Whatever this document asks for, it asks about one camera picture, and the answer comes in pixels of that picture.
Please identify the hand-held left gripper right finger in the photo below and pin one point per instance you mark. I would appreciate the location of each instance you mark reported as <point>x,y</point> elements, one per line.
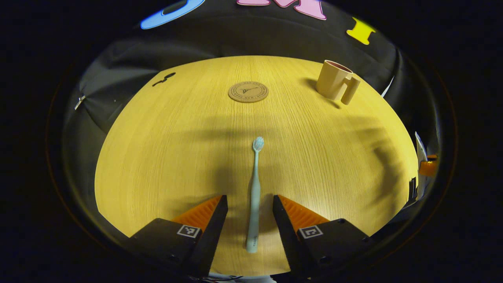
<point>285,236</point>

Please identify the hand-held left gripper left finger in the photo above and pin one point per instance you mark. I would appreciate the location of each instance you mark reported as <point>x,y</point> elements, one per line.
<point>210,236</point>

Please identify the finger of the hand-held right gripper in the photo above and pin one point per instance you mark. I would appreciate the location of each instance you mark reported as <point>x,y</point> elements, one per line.
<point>412,189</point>
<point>428,167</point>

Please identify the beige cup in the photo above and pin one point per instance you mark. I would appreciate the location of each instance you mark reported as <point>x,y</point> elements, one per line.
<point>332,80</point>

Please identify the wooden desktop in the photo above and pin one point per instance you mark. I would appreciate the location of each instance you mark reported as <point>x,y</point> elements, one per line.
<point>177,149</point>

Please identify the pale green toothbrush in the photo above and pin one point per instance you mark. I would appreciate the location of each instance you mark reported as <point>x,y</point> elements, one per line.
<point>255,196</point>

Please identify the round cork coaster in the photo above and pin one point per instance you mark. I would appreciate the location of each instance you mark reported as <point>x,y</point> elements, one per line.
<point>248,92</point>

